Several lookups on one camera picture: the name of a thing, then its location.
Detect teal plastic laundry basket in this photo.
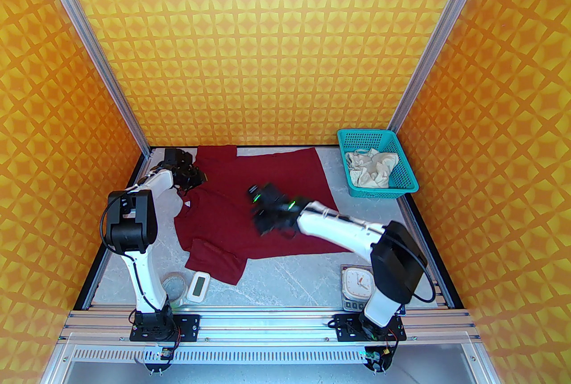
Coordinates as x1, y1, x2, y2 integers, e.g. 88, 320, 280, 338
337, 129, 421, 198

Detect dark red t-shirt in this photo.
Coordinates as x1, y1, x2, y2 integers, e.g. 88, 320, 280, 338
174, 145, 351, 285

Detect round clear tape roll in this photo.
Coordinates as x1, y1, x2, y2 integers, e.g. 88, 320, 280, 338
161, 273, 187, 302

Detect cream fabric shorts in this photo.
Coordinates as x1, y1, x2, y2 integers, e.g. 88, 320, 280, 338
344, 149, 400, 189

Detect aluminium frame rail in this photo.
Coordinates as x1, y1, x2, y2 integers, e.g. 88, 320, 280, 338
58, 306, 480, 345

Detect small circuit board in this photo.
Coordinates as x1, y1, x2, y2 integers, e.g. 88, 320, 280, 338
360, 346, 394, 374
144, 344, 180, 374

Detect white analog clock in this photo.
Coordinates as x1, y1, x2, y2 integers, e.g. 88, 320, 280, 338
341, 267, 374, 298

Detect white digital timer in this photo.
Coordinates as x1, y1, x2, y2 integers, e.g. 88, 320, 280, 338
185, 271, 210, 302

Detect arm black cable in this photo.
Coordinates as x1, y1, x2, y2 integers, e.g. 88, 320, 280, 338
100, 195, 134, 260
413, 255, 437, 302

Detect aluminium frame post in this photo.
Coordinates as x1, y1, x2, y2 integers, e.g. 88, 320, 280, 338
22, 0, 153, 156
387, 0, 505, 134

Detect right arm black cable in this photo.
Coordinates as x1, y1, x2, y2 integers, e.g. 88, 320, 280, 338
413, 255, 437, 302

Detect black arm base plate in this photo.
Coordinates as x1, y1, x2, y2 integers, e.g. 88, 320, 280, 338
334, 313, 407, 342
129, 313, 200, 342

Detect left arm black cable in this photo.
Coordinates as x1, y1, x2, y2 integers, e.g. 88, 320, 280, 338
100, 195, 134, 260

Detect slotted metal cable tray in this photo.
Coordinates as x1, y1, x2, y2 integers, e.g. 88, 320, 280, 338
67, 344, 484, 367

